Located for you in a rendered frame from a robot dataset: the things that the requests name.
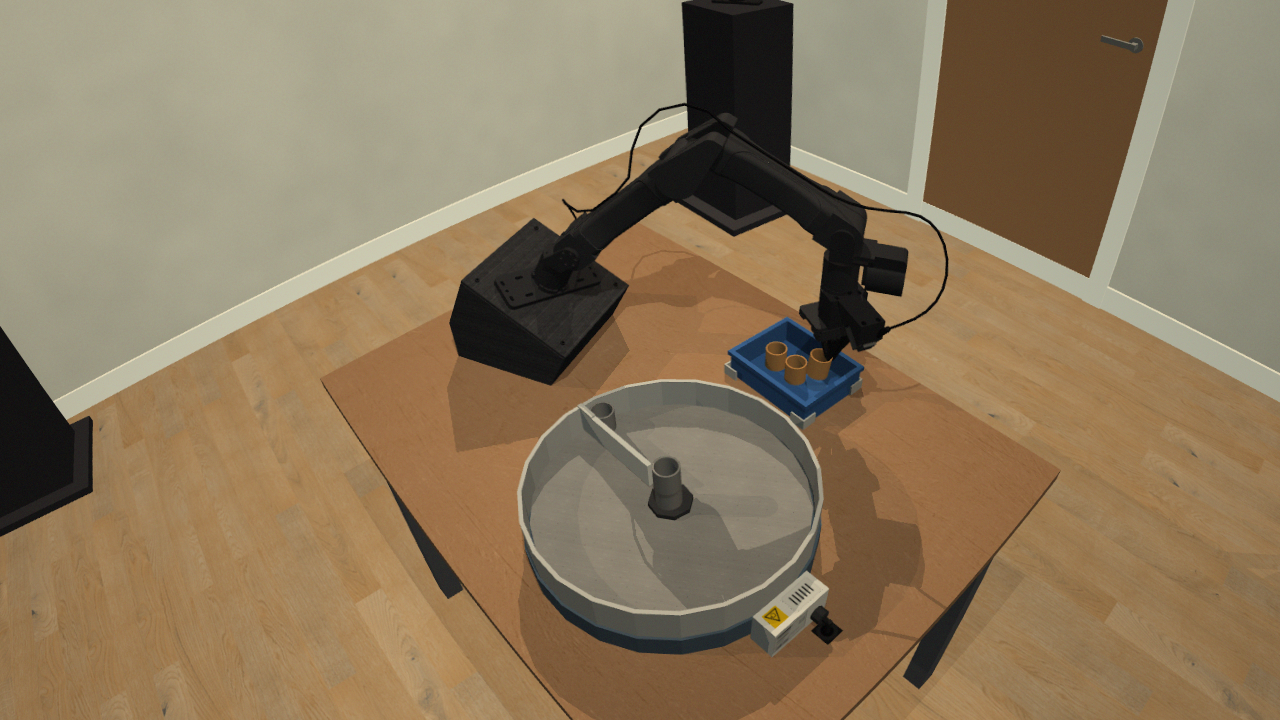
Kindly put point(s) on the blue open-top bin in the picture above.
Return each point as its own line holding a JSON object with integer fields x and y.
{"x": 748, "y": 359}

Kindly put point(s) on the bronze bushing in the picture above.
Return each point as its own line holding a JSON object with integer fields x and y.
{"x": 796, "y": 374}
{"x": 818, "y": 367}
{"x": 776, "y": 354}

